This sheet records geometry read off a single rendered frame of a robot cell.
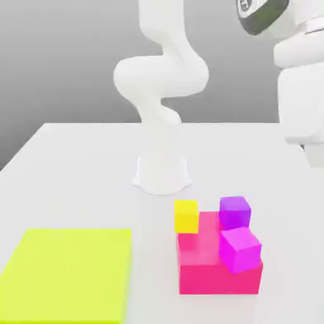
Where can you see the small purple cube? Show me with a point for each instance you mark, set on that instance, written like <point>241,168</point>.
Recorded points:
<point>234,212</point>

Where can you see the small magenta cube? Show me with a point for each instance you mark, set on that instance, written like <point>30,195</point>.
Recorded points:
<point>240,250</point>

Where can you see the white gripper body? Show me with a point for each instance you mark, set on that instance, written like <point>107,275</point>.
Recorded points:
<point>316,155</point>

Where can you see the small yellow cube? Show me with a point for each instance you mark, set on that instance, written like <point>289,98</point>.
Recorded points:
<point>186,217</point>

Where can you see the large pink box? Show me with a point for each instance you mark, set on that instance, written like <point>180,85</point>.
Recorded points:
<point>217,278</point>

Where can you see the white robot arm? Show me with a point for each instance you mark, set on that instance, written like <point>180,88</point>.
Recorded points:
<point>162,76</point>

